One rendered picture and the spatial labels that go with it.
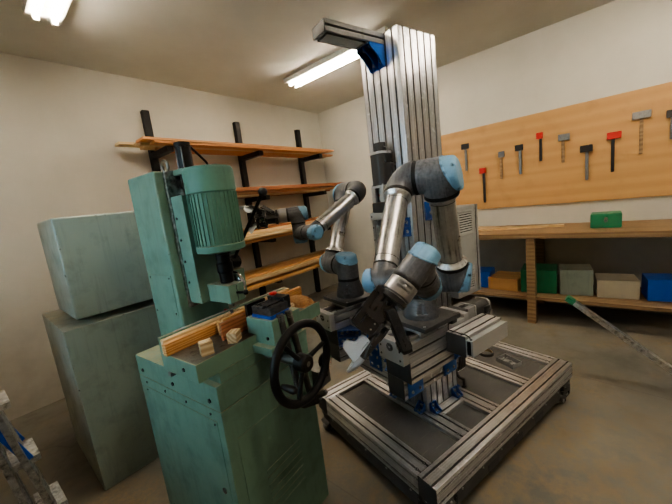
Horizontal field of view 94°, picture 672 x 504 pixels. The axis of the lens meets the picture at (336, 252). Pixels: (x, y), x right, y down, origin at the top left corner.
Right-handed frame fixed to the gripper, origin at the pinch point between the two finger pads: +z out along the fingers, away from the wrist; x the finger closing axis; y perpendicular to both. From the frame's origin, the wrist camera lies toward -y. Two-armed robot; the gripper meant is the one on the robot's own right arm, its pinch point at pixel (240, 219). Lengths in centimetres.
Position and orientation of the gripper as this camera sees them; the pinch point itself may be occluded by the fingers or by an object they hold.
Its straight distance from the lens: 174.2
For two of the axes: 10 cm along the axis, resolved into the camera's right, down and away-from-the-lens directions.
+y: 1.6, 5.6, -8.1
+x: 0.6, 8.1, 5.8
